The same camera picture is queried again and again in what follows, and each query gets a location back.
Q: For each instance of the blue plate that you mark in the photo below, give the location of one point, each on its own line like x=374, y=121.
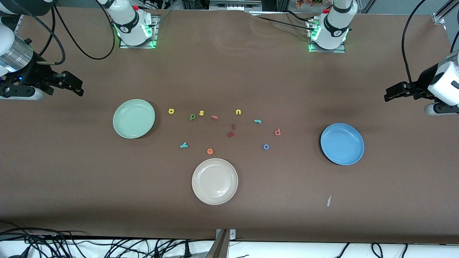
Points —
x=342, y=143

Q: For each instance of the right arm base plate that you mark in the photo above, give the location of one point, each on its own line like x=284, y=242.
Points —
x=155, y=32

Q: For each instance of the brown table cover sheet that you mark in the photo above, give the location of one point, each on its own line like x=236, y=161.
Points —
x=71, y=179

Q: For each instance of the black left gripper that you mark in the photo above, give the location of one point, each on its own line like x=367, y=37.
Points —
x=421, y=87

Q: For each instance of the white paper scrap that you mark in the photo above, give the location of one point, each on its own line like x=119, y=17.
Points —
x=329, y=200

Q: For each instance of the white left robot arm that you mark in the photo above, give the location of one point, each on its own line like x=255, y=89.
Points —
x=333, y=25

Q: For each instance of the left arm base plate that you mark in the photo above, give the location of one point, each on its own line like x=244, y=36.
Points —
x=333, y=51

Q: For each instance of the beige plate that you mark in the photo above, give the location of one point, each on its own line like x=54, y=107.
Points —
x=215, y=181

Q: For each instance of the green plate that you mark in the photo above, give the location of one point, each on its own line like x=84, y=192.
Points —
x=132, y=120

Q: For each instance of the metal bracket with post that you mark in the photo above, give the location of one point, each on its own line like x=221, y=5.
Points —
x=222, y=247

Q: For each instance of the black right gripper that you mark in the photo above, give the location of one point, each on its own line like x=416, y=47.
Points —
x=34, y=74

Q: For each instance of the aluminium frame profile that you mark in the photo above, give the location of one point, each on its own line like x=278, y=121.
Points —
x=439, y=18

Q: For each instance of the green letter p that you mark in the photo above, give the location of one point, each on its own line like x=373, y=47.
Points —
x=192, y=116

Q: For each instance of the orange flower decoration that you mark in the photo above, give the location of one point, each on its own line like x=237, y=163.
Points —
x=304, y=3

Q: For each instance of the silver metal box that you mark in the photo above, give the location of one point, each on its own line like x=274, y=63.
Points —
x=233, y=5

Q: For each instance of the teal letter y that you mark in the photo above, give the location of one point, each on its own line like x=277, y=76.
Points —
x=183, y=145

